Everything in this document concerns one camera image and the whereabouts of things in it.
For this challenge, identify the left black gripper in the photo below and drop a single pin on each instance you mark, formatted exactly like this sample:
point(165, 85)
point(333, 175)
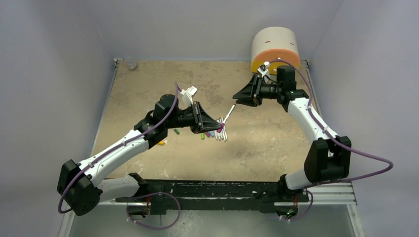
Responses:
point(202, 122)

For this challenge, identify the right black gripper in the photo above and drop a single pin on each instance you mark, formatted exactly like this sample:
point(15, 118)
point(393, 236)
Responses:
point(257, 90)

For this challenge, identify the purple cap marker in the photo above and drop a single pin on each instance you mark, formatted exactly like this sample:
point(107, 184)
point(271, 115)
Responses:
point(226, 118)

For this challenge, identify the magenta cap marker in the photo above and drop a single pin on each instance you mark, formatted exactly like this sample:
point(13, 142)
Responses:
point(223, 132)

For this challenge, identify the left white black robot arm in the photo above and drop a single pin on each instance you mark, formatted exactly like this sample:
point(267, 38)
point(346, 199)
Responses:
point(84, 184)

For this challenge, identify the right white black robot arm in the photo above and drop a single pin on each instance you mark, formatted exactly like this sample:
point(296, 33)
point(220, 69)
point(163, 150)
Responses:
point(326, 159)

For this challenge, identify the round three-drawer cabinet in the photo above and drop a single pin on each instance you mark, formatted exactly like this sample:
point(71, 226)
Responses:
point(273, 44)

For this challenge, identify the clear plastic cup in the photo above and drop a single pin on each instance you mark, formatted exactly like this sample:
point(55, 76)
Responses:
point(131, 64)

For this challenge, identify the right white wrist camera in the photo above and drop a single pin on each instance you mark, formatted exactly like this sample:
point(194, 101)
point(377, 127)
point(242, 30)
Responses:
point(263, 70)

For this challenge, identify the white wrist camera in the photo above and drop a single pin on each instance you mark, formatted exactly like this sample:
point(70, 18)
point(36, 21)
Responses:
point(188, 94)
point(263, 70)

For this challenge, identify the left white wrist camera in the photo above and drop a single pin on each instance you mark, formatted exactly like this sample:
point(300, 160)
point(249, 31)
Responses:
point(188, 94)

